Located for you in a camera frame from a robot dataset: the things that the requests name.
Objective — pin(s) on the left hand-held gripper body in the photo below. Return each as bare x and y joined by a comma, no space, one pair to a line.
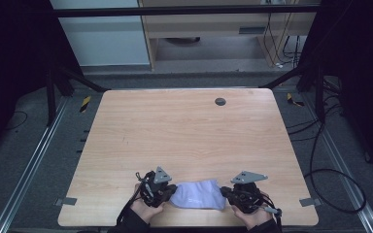
153,191

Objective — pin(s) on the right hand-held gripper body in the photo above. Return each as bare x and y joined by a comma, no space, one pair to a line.
247,197

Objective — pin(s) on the pale lilac cloth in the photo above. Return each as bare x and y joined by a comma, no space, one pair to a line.
197,194

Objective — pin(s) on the person's right hand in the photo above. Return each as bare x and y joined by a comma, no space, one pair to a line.
254,220

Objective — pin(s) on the person's left hand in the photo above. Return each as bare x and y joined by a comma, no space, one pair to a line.
142,212

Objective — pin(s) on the grey round table grommet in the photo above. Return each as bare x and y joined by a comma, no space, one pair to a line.
220,102

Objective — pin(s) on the yellow black striped tape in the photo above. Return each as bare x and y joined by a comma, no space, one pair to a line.
85,104
294,101

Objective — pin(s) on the black upright stand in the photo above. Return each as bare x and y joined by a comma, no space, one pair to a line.
50,97
320,97

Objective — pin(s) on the white cabinet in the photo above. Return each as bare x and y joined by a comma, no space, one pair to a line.
103,42

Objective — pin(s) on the light wooden desk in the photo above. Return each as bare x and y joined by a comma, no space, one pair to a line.
207,27

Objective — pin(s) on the black curtain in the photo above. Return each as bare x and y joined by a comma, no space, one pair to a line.
362,64
13,64

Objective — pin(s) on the grey metal table bracket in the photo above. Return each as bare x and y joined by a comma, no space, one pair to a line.
310,202
66,201

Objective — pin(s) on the aluminium floor rail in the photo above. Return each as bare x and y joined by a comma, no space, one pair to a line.
346,168
29,168

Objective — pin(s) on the black diagonal frame strut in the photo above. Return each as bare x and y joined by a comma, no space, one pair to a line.
84,80
283,77

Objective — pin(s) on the black horizontal frame bar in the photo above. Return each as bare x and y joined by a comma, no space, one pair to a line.
175,11

